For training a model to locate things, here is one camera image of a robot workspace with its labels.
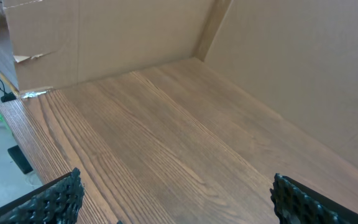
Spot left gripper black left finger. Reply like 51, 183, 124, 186
0, 168, 85, 224

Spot cardboard back panel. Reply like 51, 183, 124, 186
205, 0, 358, 168

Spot cardboard panel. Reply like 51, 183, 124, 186
0, 0, 230, 93
205, 0, 358, 168

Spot black table foot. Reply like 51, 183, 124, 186
7, 145, 33, 174

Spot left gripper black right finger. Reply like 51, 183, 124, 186
270, 173, 358, 224

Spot cardboard left side panel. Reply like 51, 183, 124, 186
0, 0, 230, 93

